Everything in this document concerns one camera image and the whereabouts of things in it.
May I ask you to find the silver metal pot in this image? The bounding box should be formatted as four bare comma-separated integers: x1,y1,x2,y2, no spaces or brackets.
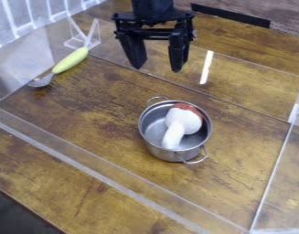
138,97,213,165

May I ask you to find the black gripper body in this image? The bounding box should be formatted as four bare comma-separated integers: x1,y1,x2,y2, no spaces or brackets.
111,0,195,41

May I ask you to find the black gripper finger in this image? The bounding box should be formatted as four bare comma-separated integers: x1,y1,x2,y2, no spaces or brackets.
118,32,147,69
169,32,190,72

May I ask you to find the black strip on table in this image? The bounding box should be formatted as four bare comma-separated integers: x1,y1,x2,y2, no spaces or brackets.
191,3,272,28

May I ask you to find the green handled metal spoon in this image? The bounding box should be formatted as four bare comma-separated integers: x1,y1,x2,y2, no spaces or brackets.
28,47,88,88

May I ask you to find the clear acrylic stand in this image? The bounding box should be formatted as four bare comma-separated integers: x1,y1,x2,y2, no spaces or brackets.
64,17,102,49

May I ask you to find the white red toy mushroom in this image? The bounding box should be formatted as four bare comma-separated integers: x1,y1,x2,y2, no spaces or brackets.
162,102,203,149

